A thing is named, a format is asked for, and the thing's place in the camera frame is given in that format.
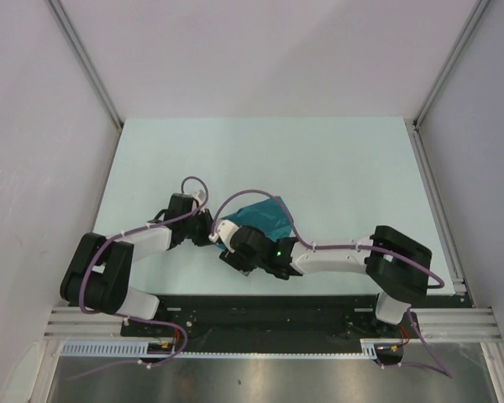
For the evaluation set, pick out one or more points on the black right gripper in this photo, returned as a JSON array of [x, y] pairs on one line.
[[234, 259]]

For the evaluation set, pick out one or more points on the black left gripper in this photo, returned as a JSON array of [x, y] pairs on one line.
[[205, 216]]

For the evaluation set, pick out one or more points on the teal satin napkin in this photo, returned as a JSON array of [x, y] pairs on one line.
[[269, 216]]

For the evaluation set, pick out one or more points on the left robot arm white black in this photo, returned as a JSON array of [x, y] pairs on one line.
[[98, 275]]

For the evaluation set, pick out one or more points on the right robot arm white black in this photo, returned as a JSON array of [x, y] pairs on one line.
[[396, 263]]

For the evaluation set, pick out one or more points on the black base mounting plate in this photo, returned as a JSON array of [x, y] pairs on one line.
[[274, 325]]

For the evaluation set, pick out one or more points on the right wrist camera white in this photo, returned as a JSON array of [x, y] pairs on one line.
[[223, 232]]

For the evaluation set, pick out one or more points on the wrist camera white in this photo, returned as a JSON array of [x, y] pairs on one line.
[[223, 232], [200, 197]]

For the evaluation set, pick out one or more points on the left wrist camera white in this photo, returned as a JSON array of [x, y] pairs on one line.
[[200, 197]]

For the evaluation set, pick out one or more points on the white slotted cable duct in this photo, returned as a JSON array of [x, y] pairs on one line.
[[148, 350]]

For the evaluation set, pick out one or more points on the right aluminium side rail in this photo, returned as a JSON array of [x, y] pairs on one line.
[[445, 235]]

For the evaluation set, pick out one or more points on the left aluminium corner post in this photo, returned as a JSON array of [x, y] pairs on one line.
[[79, 50]]

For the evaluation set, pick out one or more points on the aluminium corner post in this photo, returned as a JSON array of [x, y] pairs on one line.
[[79, 50], [461, 43]]

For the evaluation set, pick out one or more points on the right aluminium corner post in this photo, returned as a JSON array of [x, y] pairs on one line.
[[461, 43]]

